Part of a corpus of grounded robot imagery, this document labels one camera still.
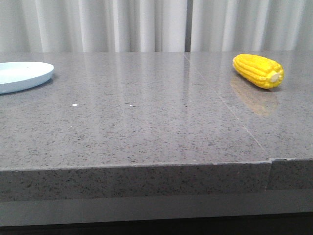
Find yellow plastic corn cob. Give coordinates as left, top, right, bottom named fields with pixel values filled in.
left=233, top=54, right=284, bottom=89

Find light blue round plate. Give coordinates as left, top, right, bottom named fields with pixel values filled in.
left=0, top=62, right=54, bottom=94

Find white curtain left panel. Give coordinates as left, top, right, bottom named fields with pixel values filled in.
left=0, top=0, right=192, bottom=52

